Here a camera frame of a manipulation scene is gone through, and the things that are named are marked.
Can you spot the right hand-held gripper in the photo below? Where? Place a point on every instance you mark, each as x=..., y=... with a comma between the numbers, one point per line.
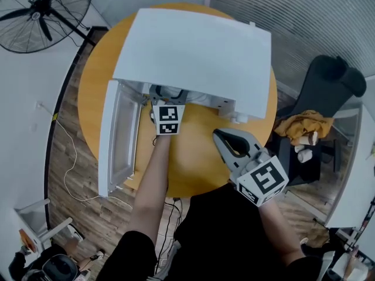
x=263, y=180

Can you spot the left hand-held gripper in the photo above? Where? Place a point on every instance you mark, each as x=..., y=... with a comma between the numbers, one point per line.
x=168, y=119

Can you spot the white microwave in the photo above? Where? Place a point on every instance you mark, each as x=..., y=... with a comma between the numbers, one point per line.
x=193, y=54

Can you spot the person's left forearm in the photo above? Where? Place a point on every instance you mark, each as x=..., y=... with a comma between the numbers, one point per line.
x=152, y=186

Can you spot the person's right forearm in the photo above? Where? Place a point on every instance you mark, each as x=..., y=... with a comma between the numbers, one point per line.
x=278, y=233

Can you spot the small white paper cup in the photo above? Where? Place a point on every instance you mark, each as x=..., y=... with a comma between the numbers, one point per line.
x=304, y=156

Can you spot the brown paper cup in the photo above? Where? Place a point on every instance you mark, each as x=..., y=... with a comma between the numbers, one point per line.
x=307, y=139

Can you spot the yellow cloth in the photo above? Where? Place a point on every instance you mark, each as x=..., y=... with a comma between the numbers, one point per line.
x=307, y=124

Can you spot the person's black clothing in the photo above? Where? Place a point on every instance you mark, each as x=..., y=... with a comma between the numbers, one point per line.
x=228, y=239

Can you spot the black office chair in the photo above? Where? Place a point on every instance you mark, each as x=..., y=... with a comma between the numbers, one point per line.
x=325, y=89

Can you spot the white desk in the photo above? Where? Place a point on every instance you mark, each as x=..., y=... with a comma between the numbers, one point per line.
x=357, y=180

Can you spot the black standing fan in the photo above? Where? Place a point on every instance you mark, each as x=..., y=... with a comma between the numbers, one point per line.
x=35, y=13

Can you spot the white stool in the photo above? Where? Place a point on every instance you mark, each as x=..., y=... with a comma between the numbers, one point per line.
x=38, y=224

